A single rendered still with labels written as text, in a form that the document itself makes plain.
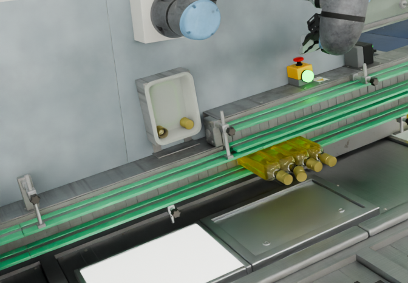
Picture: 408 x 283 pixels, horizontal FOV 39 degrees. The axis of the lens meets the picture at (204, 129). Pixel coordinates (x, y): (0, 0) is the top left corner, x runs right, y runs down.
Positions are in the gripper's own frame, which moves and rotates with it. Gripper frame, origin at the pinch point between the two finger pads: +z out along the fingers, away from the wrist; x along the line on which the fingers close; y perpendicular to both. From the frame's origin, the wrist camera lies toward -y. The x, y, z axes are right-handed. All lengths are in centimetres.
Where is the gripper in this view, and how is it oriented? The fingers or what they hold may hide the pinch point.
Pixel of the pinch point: (302, 53)
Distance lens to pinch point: 221.0
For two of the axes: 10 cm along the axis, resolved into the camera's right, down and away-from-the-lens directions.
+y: -1.1, -8.4, 5.3
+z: -5.3, 5.0, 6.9
